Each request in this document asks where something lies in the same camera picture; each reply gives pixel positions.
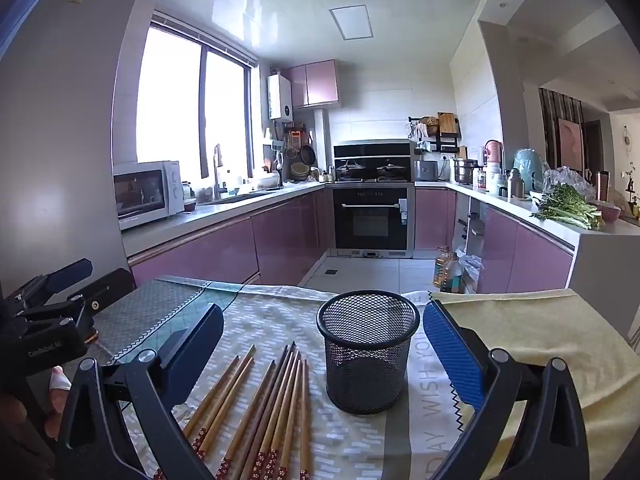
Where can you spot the pile of wooden chopsticks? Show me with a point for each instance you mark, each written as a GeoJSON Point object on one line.
{"type": "Point", "coordinates": [280, 410]}

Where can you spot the black mesh utensil holder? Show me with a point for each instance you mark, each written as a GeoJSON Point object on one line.
{"type": "Point", "coordinates": [365, 360]}

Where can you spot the person's left hand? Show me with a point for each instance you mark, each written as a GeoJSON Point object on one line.
{"type": "Point", "coordinates": [57, 405]}

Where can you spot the pink base cabinets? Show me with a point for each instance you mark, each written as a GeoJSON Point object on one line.
{"type": "Point", "coordinates": [525, 255]}
{"type": "Point", "coordinates": [225, 245]}

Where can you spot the white microwave oven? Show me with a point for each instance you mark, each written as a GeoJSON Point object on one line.
{"type": "Point", "coordinates": [145, 195]}

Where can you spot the pink wall cabinet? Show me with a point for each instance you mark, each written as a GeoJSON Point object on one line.
{"type": "Point", "coordinates": [315, 82]}

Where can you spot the wall clock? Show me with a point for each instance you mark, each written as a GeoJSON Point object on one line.
{"type": "Point", "coordinates": [629, 137]}

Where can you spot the patterned tablecloth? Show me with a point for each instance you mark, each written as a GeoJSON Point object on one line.
{"type": "Point", "coordinates": [280, 320]}

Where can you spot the mint green appliance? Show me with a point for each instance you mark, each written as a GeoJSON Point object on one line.
{"type": "Point", "coordinates": [531, 162]}

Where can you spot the clear plastic bag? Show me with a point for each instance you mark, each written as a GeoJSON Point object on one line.
{"type": "Point", "coordinates": [567, 180]}

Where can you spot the wooden cutting board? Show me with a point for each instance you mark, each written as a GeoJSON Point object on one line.
{"type": "Point", "coordinates": [447, 122]}

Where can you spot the lidded cooking pot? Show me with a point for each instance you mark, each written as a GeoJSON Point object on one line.
{"type": "Point", "coordinates": [351, 169]}
{"type": "Point", "coordinates": [391, 169]}

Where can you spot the steel thermos flask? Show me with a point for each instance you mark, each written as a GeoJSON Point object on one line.
{"type": "Point", "coordinates": [515, 185]}

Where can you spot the kitchen window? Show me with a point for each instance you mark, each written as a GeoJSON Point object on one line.
{"type": "Point", "coordinates": [170, 100]}

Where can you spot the pink bowl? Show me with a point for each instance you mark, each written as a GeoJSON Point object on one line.
{"type": "Point", "coordinates": [610, 212]}

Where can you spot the kitchen sink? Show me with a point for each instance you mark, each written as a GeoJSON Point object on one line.
{"type": "Point", "coordinates": [245, 196]}

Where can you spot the bunch of green vegetables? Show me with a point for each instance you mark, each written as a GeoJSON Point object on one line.
{"type": "Point", "coordinates": [565, 207]}

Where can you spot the chrome faucet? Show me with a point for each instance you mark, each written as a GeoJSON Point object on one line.
{"type": "Point", "coordinates": [217, 170]}

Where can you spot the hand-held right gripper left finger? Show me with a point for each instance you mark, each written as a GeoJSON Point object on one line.
{"type": "Point", "coordinates": [192, 355]}

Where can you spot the brown tumbler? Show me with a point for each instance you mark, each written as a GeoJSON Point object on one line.
{"type": "Point", "coordinates": [602, 185]}

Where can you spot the black wall rack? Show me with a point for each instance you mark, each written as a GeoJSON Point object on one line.
{"type": "Point", "coordinates": [430, 140]}

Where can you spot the yellow cooking oil bottle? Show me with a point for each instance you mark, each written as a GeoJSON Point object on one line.
{"type": "Point", "coordinates": [441, 267]}

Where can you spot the white water heater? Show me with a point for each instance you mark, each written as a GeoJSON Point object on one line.
{"type": "Point", "coordinates": [280, 97]}

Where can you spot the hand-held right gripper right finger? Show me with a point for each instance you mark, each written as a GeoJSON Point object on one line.
{"type": "Point", "coordinates": [450, 350]}

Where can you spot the steel stockpot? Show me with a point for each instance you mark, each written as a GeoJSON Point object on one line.
{"type": "Point", "coordinates": [465, 171]}

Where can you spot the pink electric kettle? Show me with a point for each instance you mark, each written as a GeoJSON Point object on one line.
{"type": "Point", "coordinates": [493, 152]}

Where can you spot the hanging frying pans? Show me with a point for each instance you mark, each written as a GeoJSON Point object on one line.
{"type": "Point", "coordinates": [302, 157]}

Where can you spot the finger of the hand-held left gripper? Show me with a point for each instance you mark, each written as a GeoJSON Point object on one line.
{"type": "Point", "coordinates": [67, 272]}
{"type": "Point", "coordinates": [115, 287]}

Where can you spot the white plastic bag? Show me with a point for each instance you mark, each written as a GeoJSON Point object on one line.
{"type": "Point", "coordinates": [470, 272]}

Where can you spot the black integrated stove oven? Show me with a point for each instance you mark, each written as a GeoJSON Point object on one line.
{"type": "Point", "coordinates": [372, 220]}

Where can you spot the ceiling light panel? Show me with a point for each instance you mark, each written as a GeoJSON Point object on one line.
{"type": "Point", "coordinates": [351, 22]}

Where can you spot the grey refrigerator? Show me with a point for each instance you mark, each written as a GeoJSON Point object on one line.
{"type": "Point", "coordinates": [65, 135]}

